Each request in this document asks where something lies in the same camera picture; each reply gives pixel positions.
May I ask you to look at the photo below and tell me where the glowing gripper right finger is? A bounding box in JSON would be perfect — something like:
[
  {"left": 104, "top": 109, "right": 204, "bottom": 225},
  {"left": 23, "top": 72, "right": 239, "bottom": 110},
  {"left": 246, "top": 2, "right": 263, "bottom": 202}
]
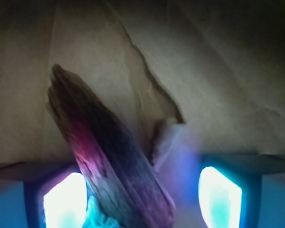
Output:
[{"left": 198, "top": 154, "right": 285, "bottom": 228}]

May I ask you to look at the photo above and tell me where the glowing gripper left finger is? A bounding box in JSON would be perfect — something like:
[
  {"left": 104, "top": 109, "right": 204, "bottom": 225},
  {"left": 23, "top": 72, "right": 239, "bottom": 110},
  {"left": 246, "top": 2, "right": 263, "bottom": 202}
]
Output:
[{"left": 0, "top": 162, "right": 87, "bottom": 228}]

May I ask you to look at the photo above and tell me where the dark wood chip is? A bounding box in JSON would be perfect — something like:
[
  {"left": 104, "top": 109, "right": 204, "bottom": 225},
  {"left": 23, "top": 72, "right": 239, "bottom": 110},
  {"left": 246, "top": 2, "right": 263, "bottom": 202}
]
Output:
[{"left": 47, "top": 64, "right": 175, "bottom": 228}]

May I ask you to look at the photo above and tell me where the brown paper bag bin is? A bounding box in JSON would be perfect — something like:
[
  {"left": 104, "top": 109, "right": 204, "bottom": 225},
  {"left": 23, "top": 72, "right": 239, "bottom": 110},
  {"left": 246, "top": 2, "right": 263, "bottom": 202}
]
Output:
[{"left": 0, "top": 0, "right": 285, "bottom": 167}]

